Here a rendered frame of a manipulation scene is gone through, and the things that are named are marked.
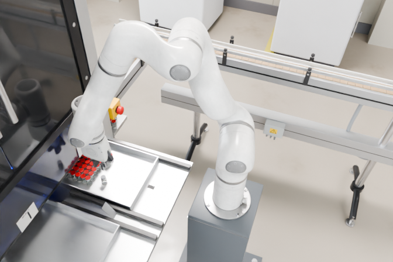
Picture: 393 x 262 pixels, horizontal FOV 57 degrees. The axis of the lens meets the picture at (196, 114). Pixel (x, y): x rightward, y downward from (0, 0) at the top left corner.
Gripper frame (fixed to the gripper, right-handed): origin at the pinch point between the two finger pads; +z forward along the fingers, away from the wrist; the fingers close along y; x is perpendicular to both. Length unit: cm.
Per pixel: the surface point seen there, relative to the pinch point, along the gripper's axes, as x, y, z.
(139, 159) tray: 16.1, 7.3, 13.4
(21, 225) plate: -31.9, -10.0, -0.4
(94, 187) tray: -3.4, -3.0, 13.3
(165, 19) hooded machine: 240, -82, 84
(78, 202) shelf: -11.4, -5.2, 13.6
